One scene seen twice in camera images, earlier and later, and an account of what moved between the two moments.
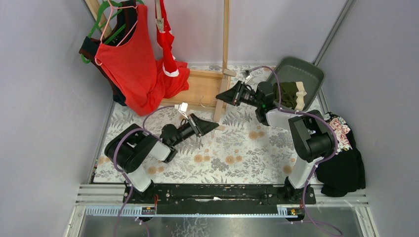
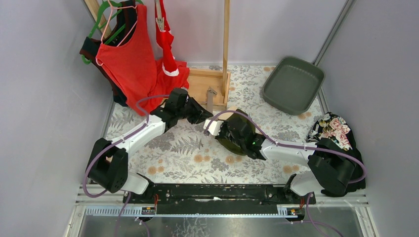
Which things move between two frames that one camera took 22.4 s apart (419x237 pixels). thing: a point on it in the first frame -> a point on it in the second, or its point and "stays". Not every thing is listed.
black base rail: x=221 y=199 stays
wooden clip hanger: x=225 y=84 -> x=210 y=92
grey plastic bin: x=292 y=69 stays
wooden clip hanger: x=159 y=20 stays
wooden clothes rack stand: x=204 y=85 stays
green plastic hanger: x=103 y=6 stays
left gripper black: x=196 y=124 -> x=192 y=109
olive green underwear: x=288 y=91 -> x=223 y=145
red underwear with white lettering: x=165 y=39 stays
